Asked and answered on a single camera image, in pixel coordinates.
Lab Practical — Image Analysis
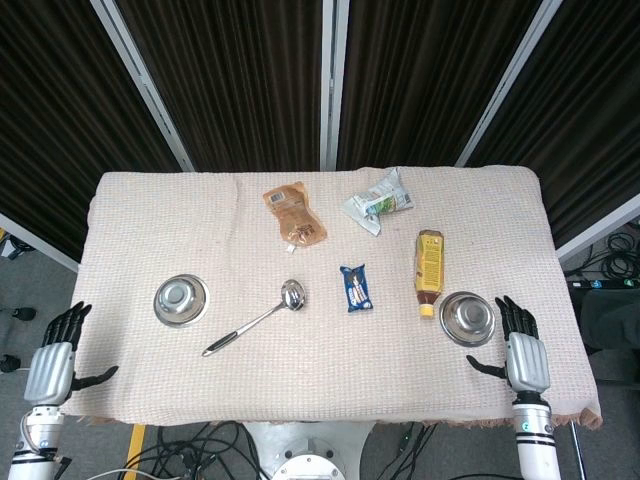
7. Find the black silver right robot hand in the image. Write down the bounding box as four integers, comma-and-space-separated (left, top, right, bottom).
465, 295, 552, 396

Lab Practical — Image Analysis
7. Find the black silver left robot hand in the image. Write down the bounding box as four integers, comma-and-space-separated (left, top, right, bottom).
23, 301, 120, 406

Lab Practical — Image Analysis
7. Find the small metal bowl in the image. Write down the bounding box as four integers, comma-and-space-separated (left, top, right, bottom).
438, 291, 497, 348
152, 273, 211, 329

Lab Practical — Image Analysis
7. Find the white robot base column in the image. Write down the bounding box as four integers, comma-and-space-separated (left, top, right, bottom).
244, 419, 376, 480

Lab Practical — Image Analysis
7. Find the black chair seat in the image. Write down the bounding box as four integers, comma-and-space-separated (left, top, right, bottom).
569, 288, 640, 354

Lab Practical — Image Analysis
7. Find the metal table leg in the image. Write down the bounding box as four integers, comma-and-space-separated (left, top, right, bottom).
569, 419, 587, 480

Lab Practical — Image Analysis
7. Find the black power strip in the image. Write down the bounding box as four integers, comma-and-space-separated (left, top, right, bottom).
567, 277, 640, 291

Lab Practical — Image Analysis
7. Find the yellow-labelled amber drink bottle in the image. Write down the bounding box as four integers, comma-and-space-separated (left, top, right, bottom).
413, 229, 446, 320

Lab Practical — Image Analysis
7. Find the blue Oreo cookie pack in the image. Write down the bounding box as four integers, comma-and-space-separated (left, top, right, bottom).
339, 263, 375, 315

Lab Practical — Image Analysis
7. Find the beige waffle-weave table cloth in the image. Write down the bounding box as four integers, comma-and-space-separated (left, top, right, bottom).
59, 166, 604, 431

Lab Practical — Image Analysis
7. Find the crumpled white green carton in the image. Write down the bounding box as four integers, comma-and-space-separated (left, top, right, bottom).
341, 166, 416, 237

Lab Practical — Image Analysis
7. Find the black ribbed partition panel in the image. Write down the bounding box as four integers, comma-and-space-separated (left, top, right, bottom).
467, 0, 640, 246
0, 0, 184, 261
337, 0, 544, 171
114, 0, 326, 171

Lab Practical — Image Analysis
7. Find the brown spouted sauce pouch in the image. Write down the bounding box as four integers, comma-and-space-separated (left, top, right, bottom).
262, 180, 328, 254

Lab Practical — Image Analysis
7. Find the aluminium partition rail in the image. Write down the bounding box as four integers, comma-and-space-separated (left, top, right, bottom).
555, 204, 640, 264
0, 213, 79, 274

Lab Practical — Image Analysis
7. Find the black floor cable bundle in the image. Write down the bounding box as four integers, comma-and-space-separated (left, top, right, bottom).
142, 422, 274, 480
374, 423, 439, 480
589, 232, 640, 281

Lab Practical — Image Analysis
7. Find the steel ladle with black handle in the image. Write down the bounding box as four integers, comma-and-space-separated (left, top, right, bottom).
201, 278, 307, 358

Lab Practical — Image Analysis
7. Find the aluminium partition post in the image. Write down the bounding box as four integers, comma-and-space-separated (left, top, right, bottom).
89, 0, 196, 172
454, 0, 559, 168
319, 0, 351, 171

